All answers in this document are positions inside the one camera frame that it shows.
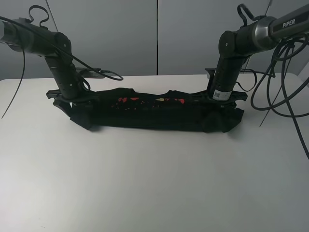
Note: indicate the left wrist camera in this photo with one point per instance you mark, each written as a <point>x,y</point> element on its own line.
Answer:
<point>88,73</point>

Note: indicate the black printed t-shirt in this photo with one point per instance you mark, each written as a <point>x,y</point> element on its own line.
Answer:
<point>174,110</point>

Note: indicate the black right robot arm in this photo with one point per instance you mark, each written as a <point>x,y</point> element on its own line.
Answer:
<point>258,34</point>

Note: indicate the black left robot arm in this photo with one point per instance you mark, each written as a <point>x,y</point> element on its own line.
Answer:
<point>22,36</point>

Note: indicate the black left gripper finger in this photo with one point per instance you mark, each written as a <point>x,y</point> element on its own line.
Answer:
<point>63,106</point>

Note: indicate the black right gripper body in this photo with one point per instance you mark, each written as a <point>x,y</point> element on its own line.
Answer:
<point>218,98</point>

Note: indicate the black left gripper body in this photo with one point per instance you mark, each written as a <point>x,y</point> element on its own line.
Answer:
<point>82,97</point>

